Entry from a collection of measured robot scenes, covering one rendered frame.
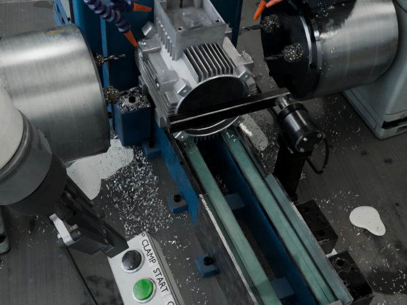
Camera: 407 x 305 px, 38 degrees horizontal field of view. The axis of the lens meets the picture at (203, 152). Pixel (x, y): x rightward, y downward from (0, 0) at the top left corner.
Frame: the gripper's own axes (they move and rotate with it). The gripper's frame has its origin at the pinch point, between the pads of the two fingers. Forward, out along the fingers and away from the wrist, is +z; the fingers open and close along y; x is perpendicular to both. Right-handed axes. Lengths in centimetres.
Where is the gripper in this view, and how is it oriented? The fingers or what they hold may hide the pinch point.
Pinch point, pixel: (106, 239)
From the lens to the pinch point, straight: 80.3
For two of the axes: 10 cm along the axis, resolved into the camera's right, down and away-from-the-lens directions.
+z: 3.2, 4.8, 8.1
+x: -8.6, 5.0, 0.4
